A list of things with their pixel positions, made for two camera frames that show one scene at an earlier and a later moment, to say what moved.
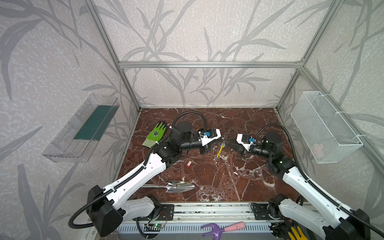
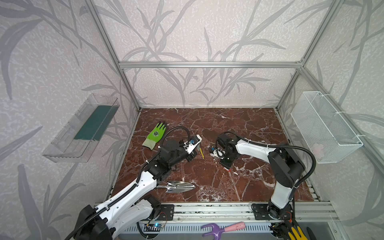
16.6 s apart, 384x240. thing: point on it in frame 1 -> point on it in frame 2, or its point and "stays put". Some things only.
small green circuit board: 153,227 stays put
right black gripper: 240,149 -> 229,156
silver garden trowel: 173,186 stays put
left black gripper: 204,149 -> 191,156
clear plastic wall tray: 75,140 stays put
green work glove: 155,135 stays put
